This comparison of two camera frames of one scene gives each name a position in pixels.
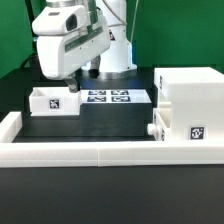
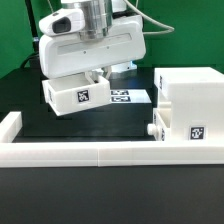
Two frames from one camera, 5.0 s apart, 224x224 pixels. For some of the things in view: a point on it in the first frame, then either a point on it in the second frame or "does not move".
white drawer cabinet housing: x=196 y=97 does not move
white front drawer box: x=161 y=117 does not move
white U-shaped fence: x=102 y=153 does not move
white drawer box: x=54 y=101 → x=70 y=94
